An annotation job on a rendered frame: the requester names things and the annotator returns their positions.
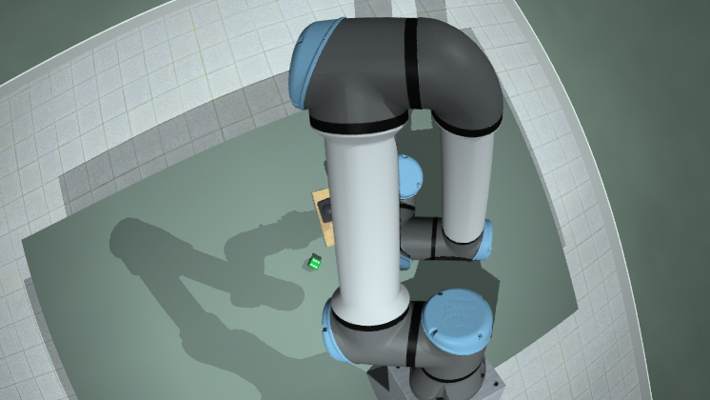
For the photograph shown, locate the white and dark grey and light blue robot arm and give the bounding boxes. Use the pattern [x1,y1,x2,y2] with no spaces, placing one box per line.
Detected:
[288,17,503,400]

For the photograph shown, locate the tan flat mat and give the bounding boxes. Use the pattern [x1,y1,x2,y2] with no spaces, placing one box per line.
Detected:
[312,189,335,247]

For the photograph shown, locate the green die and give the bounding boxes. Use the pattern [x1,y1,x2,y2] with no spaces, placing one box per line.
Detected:
[308,257,322,270]

